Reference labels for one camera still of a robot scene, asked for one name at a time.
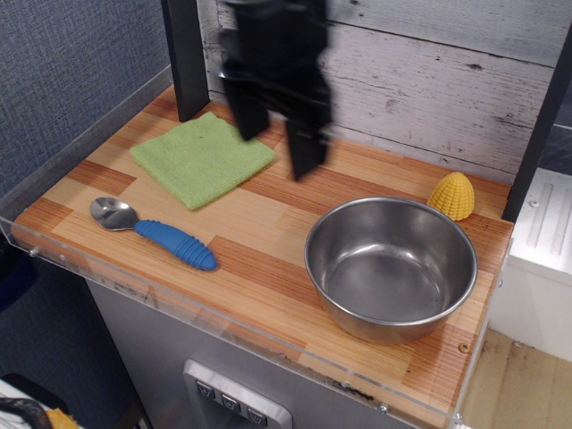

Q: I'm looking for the silver toy kitchen cabinet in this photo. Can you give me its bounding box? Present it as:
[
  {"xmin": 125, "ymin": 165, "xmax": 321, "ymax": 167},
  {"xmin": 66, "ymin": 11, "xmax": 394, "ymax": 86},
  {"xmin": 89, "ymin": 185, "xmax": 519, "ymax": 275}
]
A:
[{"xmin": 88, "ymin": 282, "xmax": 451, "ymax": 428}]

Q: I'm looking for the white aluminium rail block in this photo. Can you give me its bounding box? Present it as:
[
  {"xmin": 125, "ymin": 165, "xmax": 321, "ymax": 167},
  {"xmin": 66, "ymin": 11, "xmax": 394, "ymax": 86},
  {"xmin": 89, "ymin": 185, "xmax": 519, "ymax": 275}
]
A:
[{"xmin": 489, "ymin": 168, "xmax": 571, "ymax": 361}]

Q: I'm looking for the silver button control panel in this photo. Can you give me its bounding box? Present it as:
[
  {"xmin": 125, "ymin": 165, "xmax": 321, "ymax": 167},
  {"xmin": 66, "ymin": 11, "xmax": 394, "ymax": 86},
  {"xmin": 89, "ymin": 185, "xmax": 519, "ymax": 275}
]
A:
[{"xmin": 183, "ymin": 359, "xmax": 293, "ymax": 428}]

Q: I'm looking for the yellow object bottom left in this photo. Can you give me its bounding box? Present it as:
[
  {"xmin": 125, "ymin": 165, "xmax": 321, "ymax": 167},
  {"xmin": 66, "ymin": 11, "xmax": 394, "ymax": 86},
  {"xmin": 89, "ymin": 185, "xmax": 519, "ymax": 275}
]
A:
[{"xmin": 46, "ymin": 408, "xmax": 80, "ymax": 429}]

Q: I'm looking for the green cloth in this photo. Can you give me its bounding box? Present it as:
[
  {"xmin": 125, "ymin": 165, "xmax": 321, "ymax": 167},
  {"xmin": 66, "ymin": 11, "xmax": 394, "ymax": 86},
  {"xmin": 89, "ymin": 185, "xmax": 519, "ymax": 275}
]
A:
[{"xmin": 130, "ymin": 112, "xmax": 274, "ymax": 211}]

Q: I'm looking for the blue handled metal spoon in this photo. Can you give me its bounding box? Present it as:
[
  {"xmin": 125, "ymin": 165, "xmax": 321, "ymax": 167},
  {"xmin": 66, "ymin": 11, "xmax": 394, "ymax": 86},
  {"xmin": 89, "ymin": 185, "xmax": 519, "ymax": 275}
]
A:
[{"xmin": 89, "ymin": 197, "xmax": 218, "ymax": 271}]

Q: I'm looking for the clear acrylic guard rail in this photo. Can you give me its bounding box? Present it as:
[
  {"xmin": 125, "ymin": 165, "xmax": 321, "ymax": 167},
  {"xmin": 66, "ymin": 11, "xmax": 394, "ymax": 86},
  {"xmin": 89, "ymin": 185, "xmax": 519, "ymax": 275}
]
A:
[{"xmin": 5, "ymin": 89, "xmax": 512, "ymax": 426}]

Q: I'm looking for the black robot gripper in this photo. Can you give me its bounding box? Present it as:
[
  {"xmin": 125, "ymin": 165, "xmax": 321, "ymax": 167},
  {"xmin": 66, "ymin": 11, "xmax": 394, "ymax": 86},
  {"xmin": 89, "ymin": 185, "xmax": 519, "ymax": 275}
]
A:
[{"xmin": 220, "ymin": 1, "xmax": 332, "ymax": 181}]

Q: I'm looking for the yellow toy corn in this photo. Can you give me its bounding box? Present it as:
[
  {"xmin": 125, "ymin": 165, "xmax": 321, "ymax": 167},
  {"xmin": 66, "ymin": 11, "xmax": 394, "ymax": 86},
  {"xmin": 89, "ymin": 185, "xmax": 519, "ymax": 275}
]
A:
[{"xmin": 427, "ymin": 172, "xmax": 475, "ymax": 221}]

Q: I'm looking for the stainless steel bowl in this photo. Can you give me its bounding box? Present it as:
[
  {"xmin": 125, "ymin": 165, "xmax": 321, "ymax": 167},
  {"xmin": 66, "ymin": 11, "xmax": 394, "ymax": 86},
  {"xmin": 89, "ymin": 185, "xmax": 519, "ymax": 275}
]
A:
[{"xmin": 305, "ymin": 197, "xmax": 478, "ymax": 344}]

